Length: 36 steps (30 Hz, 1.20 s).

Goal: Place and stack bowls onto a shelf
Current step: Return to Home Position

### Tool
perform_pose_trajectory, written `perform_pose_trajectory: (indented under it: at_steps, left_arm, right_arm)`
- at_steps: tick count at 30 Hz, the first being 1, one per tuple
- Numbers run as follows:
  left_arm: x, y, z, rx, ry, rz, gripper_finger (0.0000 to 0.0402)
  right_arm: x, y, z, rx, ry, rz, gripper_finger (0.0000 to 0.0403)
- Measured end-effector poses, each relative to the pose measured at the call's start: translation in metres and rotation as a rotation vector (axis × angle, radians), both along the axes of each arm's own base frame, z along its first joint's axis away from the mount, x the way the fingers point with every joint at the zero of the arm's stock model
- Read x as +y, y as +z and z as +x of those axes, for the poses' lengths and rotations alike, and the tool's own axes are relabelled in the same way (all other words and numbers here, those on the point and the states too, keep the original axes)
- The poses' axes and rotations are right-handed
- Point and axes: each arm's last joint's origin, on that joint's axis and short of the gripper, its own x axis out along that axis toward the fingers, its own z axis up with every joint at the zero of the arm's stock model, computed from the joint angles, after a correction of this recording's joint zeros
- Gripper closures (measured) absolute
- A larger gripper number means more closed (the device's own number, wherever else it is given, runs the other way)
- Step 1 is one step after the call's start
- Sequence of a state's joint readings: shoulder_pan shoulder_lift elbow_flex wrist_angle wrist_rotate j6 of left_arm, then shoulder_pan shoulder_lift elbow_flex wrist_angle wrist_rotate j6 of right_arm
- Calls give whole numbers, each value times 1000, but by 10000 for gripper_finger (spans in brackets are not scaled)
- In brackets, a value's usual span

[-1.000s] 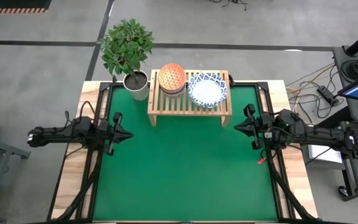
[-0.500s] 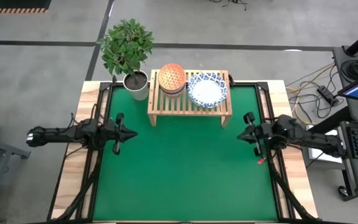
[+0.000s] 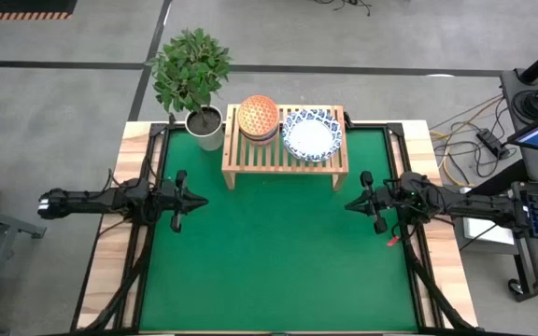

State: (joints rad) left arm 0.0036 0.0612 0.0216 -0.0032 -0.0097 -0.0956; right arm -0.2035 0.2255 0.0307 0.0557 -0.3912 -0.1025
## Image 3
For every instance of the green plant in white pot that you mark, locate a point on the green plant in white pot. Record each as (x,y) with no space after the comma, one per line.
(189,70)

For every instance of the wooden slatted shelf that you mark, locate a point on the wooden slatted shelf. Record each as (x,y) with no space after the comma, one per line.
(287,169)

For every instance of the grey-blue radial-pattern bowl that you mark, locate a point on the grey-blue radial-pattern bowl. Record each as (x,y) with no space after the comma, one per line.
(259,141)

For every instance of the black caster wheel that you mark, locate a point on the black caster wheel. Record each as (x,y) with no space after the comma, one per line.
(515,287)

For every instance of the green table mat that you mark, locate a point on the green table mat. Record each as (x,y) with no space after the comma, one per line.
(273,303)

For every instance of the red tag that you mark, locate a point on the red tag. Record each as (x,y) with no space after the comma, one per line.
(392,241)

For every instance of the orange honeycomb-pattern bowl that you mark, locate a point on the orange honeycomb-pattern bowl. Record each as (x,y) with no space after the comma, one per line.
(258,116)

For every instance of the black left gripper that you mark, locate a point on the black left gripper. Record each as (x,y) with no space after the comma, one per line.
(168,200)

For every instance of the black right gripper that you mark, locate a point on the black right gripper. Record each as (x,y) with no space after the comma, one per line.
(392,198)

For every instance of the white paper sheet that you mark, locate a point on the white paper sheet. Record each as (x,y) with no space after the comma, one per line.
(484,232)

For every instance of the black mat with hazard stripe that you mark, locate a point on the black mat with hazard stripe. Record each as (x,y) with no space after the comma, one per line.
(17,5)

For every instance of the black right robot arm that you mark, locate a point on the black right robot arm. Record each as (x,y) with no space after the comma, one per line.
(479,207)

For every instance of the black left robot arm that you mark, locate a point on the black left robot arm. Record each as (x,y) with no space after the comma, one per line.
(91,201)

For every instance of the black power strip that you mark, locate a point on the black power strip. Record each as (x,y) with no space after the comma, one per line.
(492,143)

